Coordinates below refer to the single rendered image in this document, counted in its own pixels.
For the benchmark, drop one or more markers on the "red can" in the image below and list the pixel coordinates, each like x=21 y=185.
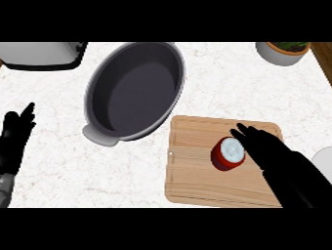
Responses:
x=227 y=154

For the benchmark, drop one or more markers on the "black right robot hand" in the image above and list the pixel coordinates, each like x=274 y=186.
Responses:
x=279 y=162

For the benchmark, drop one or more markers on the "wooden cutting board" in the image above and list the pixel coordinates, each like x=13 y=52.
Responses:
x=198 y=172

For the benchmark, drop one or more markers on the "dark grey oval pot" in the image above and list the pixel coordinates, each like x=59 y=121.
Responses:
x=134 y=91

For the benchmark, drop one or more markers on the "white and black appliance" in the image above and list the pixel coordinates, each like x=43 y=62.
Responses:
x=38 y=53

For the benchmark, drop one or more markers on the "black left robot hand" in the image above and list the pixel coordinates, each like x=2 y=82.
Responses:
x=7 y=148

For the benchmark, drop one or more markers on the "white potted plant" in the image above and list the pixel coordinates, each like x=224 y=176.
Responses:
x=283 y=52

